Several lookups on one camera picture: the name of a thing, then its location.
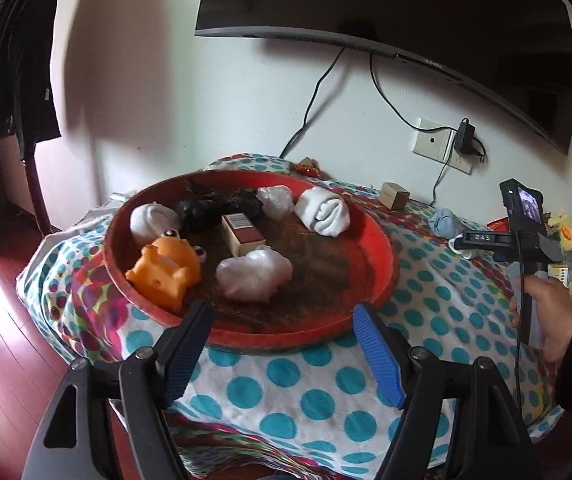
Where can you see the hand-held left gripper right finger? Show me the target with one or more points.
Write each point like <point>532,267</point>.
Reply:
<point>381,355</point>

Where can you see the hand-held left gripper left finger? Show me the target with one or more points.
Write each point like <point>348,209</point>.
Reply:
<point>186,355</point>

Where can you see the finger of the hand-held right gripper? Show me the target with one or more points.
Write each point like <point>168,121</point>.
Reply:
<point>481,237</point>

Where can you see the blue sock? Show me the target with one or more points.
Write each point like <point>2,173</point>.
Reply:
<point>443,222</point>

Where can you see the orange rubber frog toy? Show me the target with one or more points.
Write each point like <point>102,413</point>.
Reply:
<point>161,265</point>

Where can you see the round red tray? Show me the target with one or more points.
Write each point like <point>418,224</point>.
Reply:
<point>316,280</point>

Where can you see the large white plastic bag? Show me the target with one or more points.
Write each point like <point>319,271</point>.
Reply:
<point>253,275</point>

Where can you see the red and white small box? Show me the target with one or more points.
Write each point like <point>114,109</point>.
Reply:
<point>243,235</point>

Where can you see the white sock ball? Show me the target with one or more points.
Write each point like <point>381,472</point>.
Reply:
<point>151,220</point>

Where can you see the black plastic bag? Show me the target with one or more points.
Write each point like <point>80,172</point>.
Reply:
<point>201,210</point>

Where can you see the white sock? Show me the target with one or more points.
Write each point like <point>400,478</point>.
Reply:
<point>323,212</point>

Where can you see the small white plastic bag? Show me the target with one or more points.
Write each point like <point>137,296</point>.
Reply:
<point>273,200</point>

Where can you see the person's right hand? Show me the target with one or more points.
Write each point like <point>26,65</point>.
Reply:
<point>558,310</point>

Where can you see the red snack packet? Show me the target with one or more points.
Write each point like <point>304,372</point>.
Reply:
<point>496,224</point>

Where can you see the yellow plush toy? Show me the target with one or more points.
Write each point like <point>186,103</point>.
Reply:
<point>568,230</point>

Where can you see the small beige box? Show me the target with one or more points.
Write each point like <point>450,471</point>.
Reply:
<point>395,196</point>

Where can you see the polka-dot cloth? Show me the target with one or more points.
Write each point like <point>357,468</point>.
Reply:
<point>286,390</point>

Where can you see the black power adapter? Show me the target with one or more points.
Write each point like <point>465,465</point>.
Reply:
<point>464,135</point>

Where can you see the red candy packet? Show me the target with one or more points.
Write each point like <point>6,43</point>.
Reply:
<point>308,170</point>

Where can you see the dark hanging clothes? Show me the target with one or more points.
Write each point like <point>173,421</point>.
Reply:
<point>6,85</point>

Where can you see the white wall power socket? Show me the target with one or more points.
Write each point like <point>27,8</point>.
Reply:
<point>461,164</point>

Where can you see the white wall antenna plate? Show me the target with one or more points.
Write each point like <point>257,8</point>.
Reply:
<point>431,142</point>

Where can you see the black wall television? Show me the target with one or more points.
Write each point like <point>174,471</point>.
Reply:
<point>391,0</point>

